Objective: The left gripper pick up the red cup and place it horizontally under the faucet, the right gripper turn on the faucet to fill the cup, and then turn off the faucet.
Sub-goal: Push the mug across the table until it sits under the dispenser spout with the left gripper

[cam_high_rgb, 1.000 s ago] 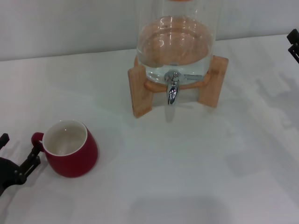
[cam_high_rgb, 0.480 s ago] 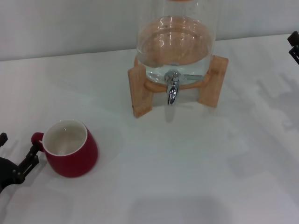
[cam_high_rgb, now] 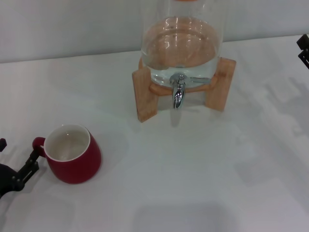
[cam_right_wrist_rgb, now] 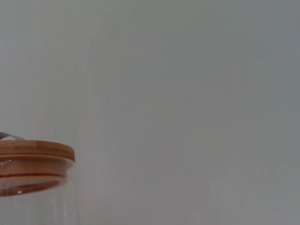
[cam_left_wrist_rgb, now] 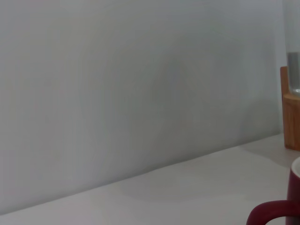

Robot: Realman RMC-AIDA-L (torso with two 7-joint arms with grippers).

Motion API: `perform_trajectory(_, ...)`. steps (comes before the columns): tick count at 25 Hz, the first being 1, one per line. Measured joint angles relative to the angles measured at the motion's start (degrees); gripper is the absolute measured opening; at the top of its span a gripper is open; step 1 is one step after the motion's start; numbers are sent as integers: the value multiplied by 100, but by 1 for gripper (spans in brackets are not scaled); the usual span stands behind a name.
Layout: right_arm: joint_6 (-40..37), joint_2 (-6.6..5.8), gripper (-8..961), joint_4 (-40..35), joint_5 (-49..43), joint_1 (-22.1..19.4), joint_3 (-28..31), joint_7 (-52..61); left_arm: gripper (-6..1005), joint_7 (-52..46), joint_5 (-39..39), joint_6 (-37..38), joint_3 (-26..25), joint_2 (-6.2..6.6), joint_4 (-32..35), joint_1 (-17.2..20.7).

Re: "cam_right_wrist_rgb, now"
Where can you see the glass water dispenser jar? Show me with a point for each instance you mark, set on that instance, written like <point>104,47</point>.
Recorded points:
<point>35,208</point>

